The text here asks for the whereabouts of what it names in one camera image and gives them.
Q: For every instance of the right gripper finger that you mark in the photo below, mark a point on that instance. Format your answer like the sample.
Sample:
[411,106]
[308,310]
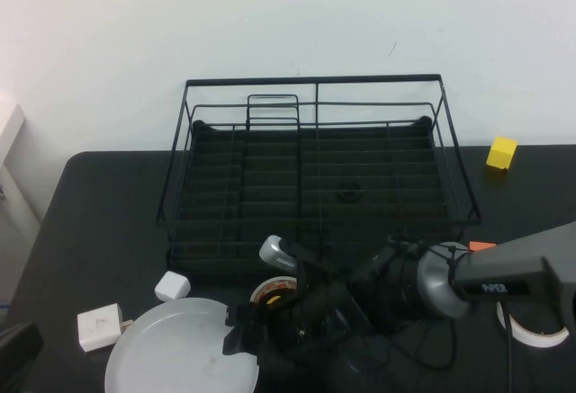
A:
[245,343]
[247,315]

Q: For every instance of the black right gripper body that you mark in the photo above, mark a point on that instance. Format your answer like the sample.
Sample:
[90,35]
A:
[324,321]

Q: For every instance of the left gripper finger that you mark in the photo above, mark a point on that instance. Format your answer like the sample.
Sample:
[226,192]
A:
[18,366]
[18,339]

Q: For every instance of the grey round plate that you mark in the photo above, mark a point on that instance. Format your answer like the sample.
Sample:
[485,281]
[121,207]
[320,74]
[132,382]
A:
[171,352]

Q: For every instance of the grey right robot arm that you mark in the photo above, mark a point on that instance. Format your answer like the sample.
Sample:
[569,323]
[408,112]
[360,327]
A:
[495,267]

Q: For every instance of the yellow rubber duck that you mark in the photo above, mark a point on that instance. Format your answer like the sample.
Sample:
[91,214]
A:
[273,299]

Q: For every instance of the white tape roll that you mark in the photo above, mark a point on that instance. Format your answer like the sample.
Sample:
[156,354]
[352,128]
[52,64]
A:
[540,339]
[265,286]

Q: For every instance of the white power adapter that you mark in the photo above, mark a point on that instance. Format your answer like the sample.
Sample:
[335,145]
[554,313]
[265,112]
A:
[99,327]

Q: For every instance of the white cube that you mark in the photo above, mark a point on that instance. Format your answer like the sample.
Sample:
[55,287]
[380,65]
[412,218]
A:
[171,286]

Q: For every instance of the orange cube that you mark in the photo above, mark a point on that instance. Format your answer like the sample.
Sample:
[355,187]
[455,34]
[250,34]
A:
[481,246]

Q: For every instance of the yellow cube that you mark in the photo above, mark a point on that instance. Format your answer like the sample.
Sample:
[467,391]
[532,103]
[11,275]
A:
[500,152]

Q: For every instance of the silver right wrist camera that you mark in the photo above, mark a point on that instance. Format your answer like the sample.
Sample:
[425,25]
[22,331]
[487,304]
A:
[276,253]

